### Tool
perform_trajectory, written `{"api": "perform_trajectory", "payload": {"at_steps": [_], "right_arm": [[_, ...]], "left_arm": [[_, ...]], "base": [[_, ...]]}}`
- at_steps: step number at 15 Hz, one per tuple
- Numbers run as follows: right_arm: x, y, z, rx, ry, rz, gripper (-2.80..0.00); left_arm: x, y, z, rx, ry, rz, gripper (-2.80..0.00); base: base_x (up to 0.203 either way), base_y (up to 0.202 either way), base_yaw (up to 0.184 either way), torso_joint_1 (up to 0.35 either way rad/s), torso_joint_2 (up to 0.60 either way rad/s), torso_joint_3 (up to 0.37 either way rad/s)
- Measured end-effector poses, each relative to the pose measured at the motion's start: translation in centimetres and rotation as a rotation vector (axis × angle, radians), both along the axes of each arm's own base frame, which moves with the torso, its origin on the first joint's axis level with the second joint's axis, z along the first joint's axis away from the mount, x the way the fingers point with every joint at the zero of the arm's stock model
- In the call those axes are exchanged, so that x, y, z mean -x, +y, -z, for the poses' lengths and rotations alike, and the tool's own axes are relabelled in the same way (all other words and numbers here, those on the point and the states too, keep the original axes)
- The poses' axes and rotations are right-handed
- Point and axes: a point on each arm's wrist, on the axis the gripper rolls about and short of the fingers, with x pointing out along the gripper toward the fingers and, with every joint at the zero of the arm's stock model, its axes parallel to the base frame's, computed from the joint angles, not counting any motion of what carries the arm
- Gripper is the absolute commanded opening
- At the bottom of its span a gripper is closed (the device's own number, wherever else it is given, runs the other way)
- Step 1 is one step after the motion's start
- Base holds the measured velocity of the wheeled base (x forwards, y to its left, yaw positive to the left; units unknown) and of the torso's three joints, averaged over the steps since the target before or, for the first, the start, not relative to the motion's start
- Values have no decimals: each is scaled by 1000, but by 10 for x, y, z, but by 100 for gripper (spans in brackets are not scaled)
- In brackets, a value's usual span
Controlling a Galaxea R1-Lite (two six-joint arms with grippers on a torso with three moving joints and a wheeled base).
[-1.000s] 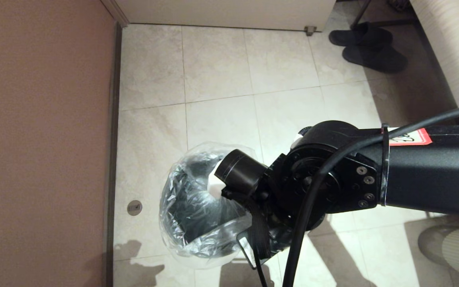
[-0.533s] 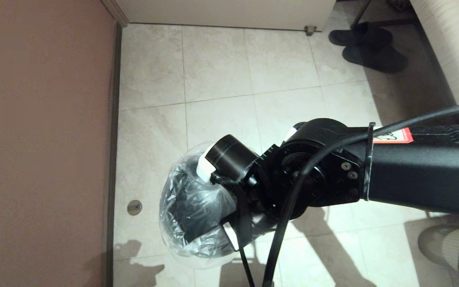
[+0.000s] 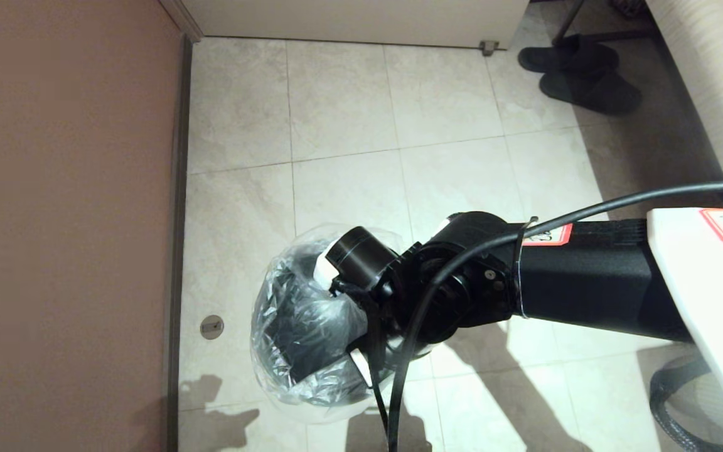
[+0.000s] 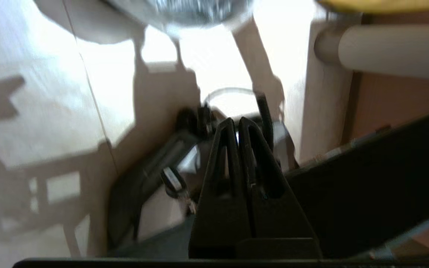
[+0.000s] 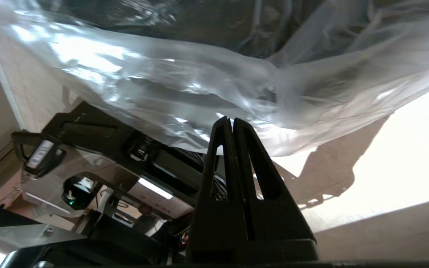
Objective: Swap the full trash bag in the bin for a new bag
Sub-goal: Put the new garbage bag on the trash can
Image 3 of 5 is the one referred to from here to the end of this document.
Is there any clear plastic trash bag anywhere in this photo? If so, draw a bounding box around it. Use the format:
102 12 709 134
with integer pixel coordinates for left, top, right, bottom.
250 223 432 424

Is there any black round trash bin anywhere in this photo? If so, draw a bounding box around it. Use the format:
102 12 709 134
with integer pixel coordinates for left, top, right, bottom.
254 242 431 409

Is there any white door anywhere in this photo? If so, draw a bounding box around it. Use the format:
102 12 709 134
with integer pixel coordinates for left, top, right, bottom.
179 0 530 48

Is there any black slipper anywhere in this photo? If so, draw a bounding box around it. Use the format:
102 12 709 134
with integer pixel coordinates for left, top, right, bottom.
518 35 621 75
538 69 643 117

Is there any beige striped upholstered furniture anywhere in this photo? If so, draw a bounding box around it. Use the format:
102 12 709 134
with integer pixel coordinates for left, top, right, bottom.
644 0 723 211

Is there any black braided right wrist cable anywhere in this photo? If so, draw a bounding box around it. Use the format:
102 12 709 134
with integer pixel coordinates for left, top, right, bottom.
333 281 390 434

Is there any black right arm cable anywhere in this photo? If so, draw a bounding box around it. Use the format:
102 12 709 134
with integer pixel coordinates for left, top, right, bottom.
387 180 723 452

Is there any black braided right shoulder cable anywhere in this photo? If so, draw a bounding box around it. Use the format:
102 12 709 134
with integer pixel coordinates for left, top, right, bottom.
649 358 723 452

